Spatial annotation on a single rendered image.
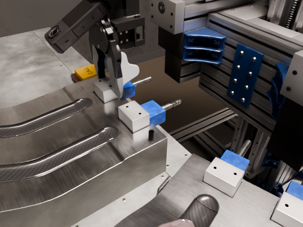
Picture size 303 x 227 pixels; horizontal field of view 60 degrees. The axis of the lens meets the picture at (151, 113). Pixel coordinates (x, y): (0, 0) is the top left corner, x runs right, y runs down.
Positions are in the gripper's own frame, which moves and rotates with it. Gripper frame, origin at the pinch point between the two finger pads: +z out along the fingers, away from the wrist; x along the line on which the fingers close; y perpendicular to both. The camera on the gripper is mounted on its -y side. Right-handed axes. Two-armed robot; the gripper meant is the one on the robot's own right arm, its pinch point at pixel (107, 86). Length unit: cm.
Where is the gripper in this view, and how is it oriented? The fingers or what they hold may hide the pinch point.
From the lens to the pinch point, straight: 55.4
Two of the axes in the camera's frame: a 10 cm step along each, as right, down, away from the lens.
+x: -5.8, -5.1, 6.4
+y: 8.1, -3.6, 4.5
